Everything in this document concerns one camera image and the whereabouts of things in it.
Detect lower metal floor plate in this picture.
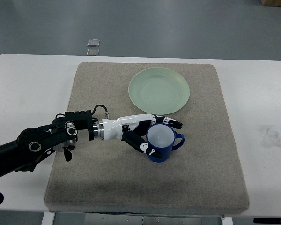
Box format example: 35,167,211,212
87,48,99,56

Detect beige felt mat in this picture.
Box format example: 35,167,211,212
44,63,250,215

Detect black control panel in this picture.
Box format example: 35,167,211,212
253,217,281,225

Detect metal floor plate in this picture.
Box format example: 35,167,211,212
87,39,100,47
87,48,99,56

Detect metal frame under table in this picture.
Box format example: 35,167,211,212
41,211,233,225

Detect cardboard box corner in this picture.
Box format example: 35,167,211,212
260,0,281,7

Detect blue mug white inside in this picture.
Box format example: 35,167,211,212
146,123,185,163

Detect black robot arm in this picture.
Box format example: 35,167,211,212
0,110,103,177

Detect upper metal floor plate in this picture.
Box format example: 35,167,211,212
87,39,100,47

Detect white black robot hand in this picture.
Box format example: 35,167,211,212
94,113,183,159

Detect light green plate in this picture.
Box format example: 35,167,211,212
128,67,190,115

